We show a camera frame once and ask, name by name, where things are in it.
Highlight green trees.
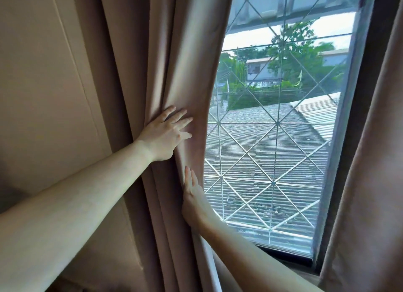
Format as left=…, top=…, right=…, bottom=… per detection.
left=217, top=20, right=347, bottom=110

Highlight person's right forearm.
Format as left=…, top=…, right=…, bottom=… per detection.
left=196, top=217, right=325, bottom=292

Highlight person's right hand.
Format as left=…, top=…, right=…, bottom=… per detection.
left=182, top=166, right=218, bottom=230

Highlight grey corrugated roof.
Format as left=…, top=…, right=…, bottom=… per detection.
left=203, top=92, right=341, bottom=239

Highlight dark framed glass window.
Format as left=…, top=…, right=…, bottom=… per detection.
left=201, top=0, right=398, bottom=275

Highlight beige fabric curtain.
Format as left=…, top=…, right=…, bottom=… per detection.
left=319, top=0, right=403, bottom=292
left=71, top=0, right=236, bottom=292

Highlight person's left hand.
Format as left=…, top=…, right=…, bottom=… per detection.
left=135, top=105, right=194, bottom=162

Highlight diamond pattern metal window grille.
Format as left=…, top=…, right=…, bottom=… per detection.
left=204, top=0, right=362, bottom=239

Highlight white house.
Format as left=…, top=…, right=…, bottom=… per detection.
left=245, top=57, right=284, bottom=88

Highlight person's left forearm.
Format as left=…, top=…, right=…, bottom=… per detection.
left=0, top=140, right=155, bottom=292

